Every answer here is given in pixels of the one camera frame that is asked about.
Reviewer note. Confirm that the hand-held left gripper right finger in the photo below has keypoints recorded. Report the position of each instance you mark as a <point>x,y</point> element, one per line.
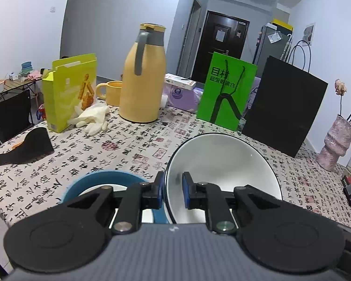
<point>186,191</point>

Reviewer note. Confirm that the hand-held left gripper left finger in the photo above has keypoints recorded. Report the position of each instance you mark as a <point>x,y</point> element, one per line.
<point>162,190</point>

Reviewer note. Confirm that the blue bowl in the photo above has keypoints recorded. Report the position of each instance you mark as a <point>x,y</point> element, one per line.
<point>84,181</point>

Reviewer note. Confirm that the stack of teal bowls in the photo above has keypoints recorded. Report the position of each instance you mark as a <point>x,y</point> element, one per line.
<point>26,68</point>

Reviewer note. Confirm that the calligraphy print tablecloth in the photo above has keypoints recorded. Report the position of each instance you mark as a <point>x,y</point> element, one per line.
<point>120,152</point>

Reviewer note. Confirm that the red black small box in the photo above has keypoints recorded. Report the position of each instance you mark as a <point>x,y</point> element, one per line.
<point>346,180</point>

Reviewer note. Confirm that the purple tissue pack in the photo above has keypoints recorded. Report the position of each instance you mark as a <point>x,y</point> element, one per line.
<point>181,96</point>

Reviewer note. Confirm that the yellow thermos jug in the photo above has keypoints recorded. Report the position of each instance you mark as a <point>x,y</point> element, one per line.
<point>140,93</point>

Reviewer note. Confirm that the white rubber gloves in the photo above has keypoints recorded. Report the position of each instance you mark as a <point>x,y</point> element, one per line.
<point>90,117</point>

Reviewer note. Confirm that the pink textured vase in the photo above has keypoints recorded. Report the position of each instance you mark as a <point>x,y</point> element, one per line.
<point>336,140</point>

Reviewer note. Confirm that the yellow mug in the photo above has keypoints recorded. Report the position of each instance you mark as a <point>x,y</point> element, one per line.
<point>114,93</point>

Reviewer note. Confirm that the green paper bag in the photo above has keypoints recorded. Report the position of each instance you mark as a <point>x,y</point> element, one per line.
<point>245,99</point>

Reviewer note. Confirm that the flat white box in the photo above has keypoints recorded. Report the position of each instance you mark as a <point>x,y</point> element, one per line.
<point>178,80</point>

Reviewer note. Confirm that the black paper bag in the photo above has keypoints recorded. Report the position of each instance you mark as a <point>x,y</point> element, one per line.
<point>280,108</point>

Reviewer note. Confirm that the yellow-green snack box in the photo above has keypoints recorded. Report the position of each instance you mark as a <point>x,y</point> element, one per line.
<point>64,99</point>

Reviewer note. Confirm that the black flat tool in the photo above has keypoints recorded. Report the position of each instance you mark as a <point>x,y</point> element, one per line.
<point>35,149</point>

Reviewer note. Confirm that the dark entrance door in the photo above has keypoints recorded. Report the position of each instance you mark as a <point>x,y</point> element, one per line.
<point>207,49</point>

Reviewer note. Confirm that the grey interior door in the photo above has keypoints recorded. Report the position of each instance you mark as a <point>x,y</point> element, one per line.
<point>190,41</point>

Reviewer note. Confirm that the grey refrigerator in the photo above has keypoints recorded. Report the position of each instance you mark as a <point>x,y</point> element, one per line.
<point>263,52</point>

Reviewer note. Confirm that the black folding chair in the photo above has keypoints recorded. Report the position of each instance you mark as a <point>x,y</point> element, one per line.
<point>11,114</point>

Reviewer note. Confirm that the pink cloth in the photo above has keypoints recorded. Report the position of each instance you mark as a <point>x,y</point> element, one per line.
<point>35,75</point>

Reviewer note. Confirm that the clear umbrella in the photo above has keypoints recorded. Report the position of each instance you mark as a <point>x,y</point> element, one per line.
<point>287,48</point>

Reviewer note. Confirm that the clear plastic packet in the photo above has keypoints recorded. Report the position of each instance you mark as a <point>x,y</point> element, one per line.
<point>274,37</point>

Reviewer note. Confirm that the small wooden folding table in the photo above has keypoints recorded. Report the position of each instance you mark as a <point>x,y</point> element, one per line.
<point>14,86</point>

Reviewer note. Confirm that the yellow black box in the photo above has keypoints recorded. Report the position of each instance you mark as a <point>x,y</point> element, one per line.
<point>282,23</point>

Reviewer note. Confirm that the framed wall picture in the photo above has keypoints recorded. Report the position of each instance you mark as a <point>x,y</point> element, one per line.
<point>309,33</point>

